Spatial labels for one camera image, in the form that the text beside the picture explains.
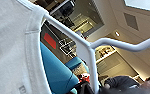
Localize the grey ceiling vent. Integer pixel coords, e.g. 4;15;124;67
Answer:
123;12;140;32

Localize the round ceiling light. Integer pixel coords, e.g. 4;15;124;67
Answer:
113;30;121;38

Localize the red white small object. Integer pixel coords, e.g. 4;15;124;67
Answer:
79;73;91;84

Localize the blue sofa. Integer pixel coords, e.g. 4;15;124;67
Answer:
39;41;91;94

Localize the person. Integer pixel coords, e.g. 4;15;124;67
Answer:
103;75;150;92

